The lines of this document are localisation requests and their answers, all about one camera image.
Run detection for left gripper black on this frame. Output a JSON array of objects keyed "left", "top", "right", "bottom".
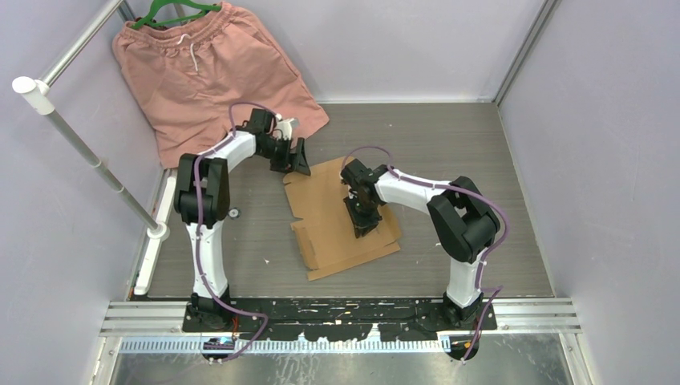
[{"left": 257, "top": 136, "right": 310, "bottom": 176}]

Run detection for brown cardboard box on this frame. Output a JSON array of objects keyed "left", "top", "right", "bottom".
[{"left": 283, "top": 157, "right": 402, "bottom": 281}]

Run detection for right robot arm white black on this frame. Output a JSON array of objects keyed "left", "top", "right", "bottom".
[{"left": 340, "top": 160, "right": 501, "bottom": 330}]

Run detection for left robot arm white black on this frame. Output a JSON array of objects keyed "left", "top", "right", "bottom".
[{"left": 173, "top": 106, "right": 310, "bottom": 331}]

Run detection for pink shorts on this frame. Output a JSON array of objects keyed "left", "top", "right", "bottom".
[{"left": 112, "top": 2, "right": 330, "bottom": 168}]

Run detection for green clothes hanger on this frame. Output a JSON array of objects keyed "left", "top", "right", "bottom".
[{"left": 130, "top": 0, "right": 221, "bottom": 30}]

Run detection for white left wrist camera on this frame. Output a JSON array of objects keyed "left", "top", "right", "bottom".
[{"left": 272, "top": 118, "right": 299, "bottom": 140}]

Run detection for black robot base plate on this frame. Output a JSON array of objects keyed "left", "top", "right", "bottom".
[{"left": 181, "top": 295, "right": 497, "bottom": 359}]

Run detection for slotted aluminium rail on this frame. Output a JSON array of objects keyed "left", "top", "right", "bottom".
[{"left": 119, "top": 336, "right": 451, "bottom": 354}]

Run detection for metal clothes rail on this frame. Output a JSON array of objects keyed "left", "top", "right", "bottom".
[{"left": 12, "top": 0, "right": 170, "bottom": 239}]

